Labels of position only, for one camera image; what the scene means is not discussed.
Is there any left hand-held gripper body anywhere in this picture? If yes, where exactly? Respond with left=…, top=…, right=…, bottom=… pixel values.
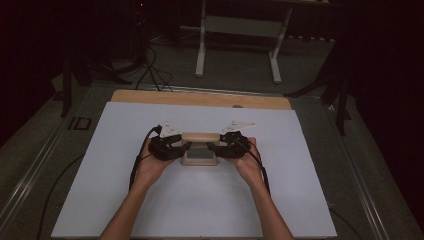
left=148, top=120, right=187, bottom=162

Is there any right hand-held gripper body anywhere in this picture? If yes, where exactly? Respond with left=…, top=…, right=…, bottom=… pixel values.
left=213, top=120, right=257, bottom=160

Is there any wooden photo frame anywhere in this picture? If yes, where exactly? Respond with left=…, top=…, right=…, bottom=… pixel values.
left=180, top=131, right=222, bottom=167

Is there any person's right hand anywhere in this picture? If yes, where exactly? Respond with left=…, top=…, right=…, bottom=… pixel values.
left=226, top=137, right=267, bottom=190

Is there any person's left hand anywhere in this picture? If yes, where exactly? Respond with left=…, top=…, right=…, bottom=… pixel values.
left=134, top=146, right=177, bottom=192

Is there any black tripod stand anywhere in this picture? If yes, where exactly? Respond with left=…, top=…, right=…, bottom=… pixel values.
left=284, top=39, right=354, bottom=137
left=59, top=46, right=134, bottom=118

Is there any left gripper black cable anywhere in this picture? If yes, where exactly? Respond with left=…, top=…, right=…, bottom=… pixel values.
left=128, top=124, right=164, bottom=192

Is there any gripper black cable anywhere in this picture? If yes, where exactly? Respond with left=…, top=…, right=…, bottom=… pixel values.
left=128, top=124, right=164, bottom=192
left=233, top=137, right=272, bottom=197

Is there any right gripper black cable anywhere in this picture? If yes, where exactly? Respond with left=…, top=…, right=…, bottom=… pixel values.
left=233, top=137, right=272, bottom=197

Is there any bundle of black floor cables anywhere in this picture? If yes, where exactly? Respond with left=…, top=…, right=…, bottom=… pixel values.
left=134, top=44, right=175, bottom=93

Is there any black rectangular floor bracket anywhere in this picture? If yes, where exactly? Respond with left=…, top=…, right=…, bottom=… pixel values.
left=67, top=116, right=93, bottom=132

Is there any white metal desk frame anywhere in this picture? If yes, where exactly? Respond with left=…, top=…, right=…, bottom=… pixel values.
left=194, top=0, right=295, bottom=85

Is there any black cable beside table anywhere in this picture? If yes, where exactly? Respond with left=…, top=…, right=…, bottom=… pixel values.
left=34, top=152, right=86, bottom=240
left=327, top=206, right=355, bottom=240

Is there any metal floor rail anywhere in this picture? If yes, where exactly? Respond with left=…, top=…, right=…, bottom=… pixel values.
left=324, top=102, right=392, bottom=240
left=0, top=111, right=74, bottom=229

